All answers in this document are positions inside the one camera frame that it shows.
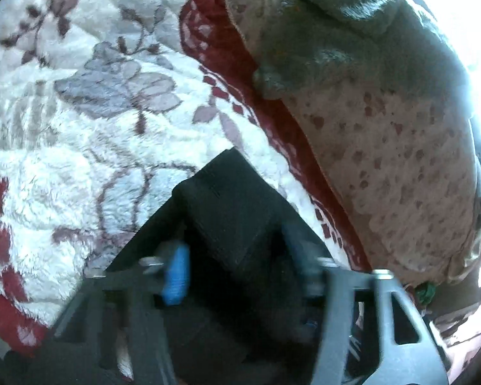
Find green fabric item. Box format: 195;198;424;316
414;282;436;307

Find red white floral blanket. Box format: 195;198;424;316
0;0;348;348

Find grey-green fuzzy towel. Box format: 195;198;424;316
254;0;469;98

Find cream floral pillow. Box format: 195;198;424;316
226;0;481;285

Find black pants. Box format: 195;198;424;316
107;150;327;384

